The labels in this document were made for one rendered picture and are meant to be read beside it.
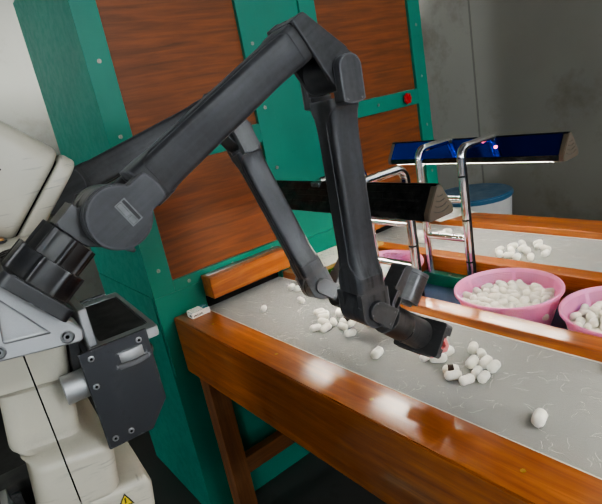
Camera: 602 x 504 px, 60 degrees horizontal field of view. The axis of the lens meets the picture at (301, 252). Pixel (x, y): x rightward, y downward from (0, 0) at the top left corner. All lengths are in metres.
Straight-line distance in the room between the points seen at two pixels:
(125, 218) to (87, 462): 0.41
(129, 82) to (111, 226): 0.97
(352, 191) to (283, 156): 1.00
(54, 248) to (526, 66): 3.21
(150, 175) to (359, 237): 0.34
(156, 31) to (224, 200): 0.52
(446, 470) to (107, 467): 0.52
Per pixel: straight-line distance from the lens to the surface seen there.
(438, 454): 0.90
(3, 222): 0.78
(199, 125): 0.69
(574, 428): 0.99
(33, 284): 0.64
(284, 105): 1.81
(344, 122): 0.80
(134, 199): 0.64
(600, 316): 1.37
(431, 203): 1.08
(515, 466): 0.87
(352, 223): 0.82
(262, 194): 1.13
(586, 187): 3.50
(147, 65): 1.60
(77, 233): 0.66
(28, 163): 0.78
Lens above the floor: 1.33
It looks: 17 degrees down
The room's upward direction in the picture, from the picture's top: 11 degrees counter-clockwise
